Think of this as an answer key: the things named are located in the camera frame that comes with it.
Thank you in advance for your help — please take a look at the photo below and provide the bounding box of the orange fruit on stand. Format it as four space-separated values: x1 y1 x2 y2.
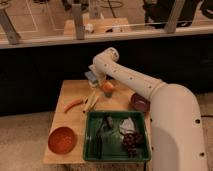
102 81 114 98

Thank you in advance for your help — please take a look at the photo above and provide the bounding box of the grey crumpled cloth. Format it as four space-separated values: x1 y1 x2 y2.
119 118 135 134

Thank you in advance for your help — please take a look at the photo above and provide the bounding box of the orange plastic bowl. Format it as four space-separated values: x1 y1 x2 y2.
48 127 77 155

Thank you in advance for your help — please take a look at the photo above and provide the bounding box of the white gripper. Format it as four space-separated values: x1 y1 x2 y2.
89 65 106 87

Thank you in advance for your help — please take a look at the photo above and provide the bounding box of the wooden table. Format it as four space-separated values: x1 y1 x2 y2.
42 78 154 166

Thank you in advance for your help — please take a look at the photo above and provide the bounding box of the orange carrot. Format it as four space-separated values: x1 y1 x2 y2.
64 98 83 113

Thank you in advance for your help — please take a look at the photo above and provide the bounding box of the green plastic tray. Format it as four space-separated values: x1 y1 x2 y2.
83 111 151 162

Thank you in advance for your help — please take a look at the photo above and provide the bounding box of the dark purple grape bunch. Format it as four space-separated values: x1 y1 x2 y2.
122 132 144 157

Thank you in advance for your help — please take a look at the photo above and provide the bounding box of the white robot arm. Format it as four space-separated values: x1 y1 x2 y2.
90 47 208 171

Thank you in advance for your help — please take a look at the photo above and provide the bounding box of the purple pan with handle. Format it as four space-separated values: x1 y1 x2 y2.
130 93 150 112

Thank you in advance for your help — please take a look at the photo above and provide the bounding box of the blue grey sponge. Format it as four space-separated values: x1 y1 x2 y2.
85 71 98 84

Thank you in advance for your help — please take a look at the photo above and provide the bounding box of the metal window rail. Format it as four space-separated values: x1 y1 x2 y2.
0 0 213 49

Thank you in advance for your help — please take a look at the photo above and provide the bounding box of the dark utensil in tray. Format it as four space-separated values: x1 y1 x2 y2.
95 115 113 159

